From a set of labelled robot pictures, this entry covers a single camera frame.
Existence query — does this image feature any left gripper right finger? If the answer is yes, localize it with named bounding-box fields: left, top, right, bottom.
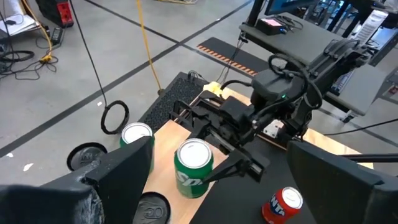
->
left=285, top=139, right=398, bottom=224

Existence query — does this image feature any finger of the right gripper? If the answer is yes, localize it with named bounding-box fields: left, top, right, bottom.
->
left=186, top=114, right=215, bottom=141
left=201, top=154, right=250, bottom=184

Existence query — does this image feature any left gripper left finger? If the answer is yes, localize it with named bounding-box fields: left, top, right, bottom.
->
left=0, top=136, right=155, bottom=224

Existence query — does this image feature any green soda can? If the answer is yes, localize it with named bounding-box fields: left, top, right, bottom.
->
left=173, top=138, right=215, bottom=199
left=119, top=121, right=155, bottom=174

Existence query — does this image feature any black table mat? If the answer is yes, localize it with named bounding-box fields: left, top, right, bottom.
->
left=189, top=136, right=318, bottom=224

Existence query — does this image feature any black computer case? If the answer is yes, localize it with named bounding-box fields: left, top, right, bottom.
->
left=138, top=71, right=210, bottom=131

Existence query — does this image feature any red soda can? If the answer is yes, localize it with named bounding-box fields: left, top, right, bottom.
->
left=261, top=186, right=304, bottom=224

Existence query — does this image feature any orange striped floor mat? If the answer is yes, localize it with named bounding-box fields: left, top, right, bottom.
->
left=197, top=36, right=270, bottom=77

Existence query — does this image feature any black device pink screen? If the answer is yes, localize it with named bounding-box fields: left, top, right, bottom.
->
left=255, top=17, right=289, bottom=36

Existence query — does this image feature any lit display screen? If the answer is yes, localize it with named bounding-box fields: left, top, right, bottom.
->
left=264, top=0, right=321, bottom=16

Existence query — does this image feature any black power strip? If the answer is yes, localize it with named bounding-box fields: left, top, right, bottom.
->
left=50, top=27, right=65, bottom=45

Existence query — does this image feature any yellow cable tag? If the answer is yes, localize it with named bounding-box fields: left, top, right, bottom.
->
left=202, top=80, right=223, bottom=96

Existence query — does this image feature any silver table bracket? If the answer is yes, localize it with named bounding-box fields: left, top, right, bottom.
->
left=262, top=119, right=285, bottom=139

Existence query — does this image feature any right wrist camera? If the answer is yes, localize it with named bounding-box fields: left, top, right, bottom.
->
left=251, top=68, right=307, bottom=108

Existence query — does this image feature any yellow hanging cable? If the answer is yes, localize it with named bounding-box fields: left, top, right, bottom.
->
left=136, top=0, right=165, bottom=96

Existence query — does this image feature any black camera stand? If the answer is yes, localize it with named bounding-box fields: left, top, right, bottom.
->
left=245, top=0, right=266, bottom=28

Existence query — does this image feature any yellow floor cable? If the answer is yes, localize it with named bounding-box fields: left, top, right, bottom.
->
left=20, top=0, right=54, bottom=64

